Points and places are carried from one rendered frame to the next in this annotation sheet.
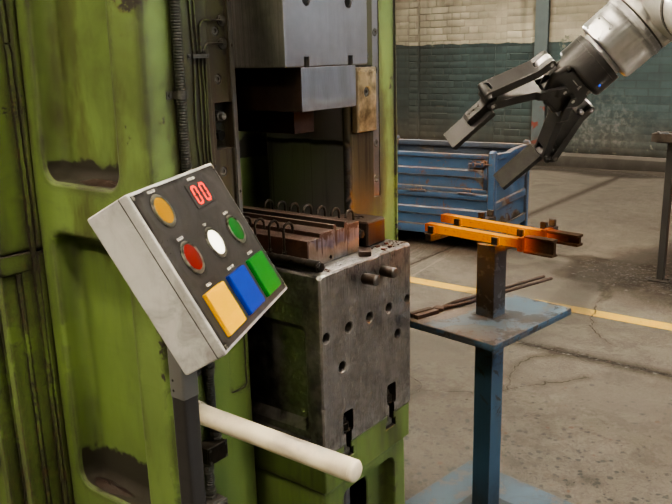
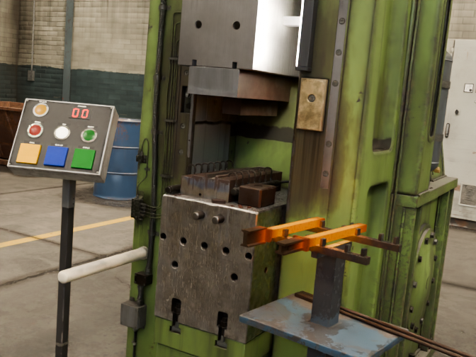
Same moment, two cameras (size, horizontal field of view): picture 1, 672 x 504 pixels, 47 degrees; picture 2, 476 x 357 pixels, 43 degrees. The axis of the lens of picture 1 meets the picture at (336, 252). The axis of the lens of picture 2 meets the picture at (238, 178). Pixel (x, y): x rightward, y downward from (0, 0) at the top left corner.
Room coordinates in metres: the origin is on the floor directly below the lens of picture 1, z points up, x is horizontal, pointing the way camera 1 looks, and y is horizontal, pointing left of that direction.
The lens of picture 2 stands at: (1.55, -2.04, 1.28)
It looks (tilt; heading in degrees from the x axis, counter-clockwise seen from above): 8 degrees down; 81
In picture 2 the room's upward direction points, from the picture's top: 5 degrees clockwise
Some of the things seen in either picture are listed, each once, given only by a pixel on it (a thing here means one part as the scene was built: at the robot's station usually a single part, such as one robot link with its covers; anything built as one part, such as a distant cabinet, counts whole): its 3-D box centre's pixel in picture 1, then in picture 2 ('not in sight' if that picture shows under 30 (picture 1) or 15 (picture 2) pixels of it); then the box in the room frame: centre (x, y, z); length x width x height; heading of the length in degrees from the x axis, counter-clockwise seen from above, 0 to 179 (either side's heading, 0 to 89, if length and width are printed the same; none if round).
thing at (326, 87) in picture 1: (261, 87); (242, 85); (1.90, 0.17, 1.32); 0.42 x 0.20 x 0.10; 52
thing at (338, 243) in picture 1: (268, 232); (234, 180); (1.90, 0.17, 0.96); 0.42 x 0.20 x 0.09; 52
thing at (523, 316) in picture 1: (490, 316); (324, 325); (2.10, -0.44, 0.64); 0.40 x 0.30 x 0.02; 134
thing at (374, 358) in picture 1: (284, 324); (241, 251); (1.95, 0.14, 0.69); 0.56 x 0.38 x 0.45; 52
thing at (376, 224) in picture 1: (357, 229); (257, 195); (1.95, -0.06, 0.95); 0.12 x 0.08 x 0.06; 52
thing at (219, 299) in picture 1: (223, 309); (29, 154); (1.15, 0.18, 1.01); 0.07 x 0.05 x 0.07; 167
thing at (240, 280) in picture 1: (244, 290); (56, 156); (1.25, 0.16, 1.01); 0.07 x 0.05 x 0.07; 167
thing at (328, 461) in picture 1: (271, 440); (105, 264); (1.44, 0.14, 0.62); 0.44 x 0.05 x 0.05; 52
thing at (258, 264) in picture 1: (262, 274); (83, 159); (1.34, 0.14, 1.01); 0.07 x 0.05 x 0.07; 167
